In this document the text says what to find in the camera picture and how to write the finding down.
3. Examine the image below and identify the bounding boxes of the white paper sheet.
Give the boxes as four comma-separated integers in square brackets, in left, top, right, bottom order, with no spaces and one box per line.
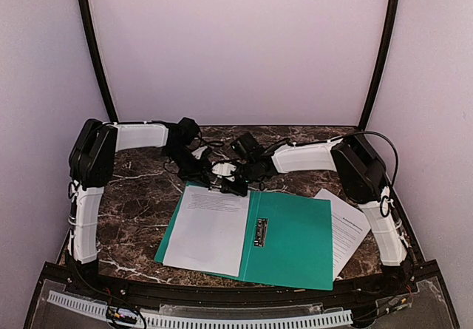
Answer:
[162,186,250,277]

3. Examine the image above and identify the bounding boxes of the green plastic folder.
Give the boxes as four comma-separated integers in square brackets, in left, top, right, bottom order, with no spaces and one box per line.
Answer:
[154,191,334,291]

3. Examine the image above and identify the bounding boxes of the printed paper sheet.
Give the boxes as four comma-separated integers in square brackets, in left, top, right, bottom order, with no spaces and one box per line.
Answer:
[315,189,371,279]

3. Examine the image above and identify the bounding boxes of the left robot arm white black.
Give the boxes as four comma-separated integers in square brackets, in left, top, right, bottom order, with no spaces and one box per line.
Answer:
[68,118,211,265]

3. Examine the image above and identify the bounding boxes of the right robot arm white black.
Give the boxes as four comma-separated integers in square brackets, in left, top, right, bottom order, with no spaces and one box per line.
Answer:
[211,132,407,267]

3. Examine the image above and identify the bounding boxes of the metal top clip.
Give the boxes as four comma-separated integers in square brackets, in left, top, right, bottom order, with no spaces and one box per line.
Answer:
[208,188,227,194]

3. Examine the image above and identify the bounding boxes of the metal centre spring clip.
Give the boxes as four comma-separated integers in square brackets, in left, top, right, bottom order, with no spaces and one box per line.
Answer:
[253,218,268,248]

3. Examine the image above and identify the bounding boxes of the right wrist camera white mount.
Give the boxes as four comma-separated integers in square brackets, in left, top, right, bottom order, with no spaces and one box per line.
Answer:
[210,132,265,178]

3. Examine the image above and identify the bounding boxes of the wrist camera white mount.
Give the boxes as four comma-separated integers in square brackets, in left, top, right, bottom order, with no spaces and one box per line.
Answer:
[177,118,212,160]
[210,132,265,178]

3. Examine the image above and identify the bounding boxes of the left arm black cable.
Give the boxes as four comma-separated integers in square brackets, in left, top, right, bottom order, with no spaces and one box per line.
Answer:
[164,136,225,182]

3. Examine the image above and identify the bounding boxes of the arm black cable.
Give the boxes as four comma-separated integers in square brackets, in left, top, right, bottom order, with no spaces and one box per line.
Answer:
[347,131,400,217]
[164,136,225,182]

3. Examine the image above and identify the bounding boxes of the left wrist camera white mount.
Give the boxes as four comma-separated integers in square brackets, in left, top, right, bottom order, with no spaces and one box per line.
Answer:
[177,118,212,160]

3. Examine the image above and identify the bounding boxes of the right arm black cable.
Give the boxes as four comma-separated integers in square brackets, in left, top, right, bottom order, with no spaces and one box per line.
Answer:
[347,131,400,217]

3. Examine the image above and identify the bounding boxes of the white slotted cable duct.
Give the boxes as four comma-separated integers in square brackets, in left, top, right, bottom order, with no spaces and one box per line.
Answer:
[47,291,353,328]

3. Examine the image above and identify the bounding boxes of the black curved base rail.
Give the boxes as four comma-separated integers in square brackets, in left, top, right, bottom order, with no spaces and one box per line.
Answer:
[25,261,441,324]

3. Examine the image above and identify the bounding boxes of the left black frame post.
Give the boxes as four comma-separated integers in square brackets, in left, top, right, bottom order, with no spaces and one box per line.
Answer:
[78,0,119,122]

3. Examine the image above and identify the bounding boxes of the black frame post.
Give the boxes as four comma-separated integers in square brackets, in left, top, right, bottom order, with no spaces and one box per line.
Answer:
[78,0,119,122]
[358,0,399,130]

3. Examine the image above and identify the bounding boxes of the right black frame post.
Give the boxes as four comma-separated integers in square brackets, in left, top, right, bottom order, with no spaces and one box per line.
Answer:
[358,0,399,130]

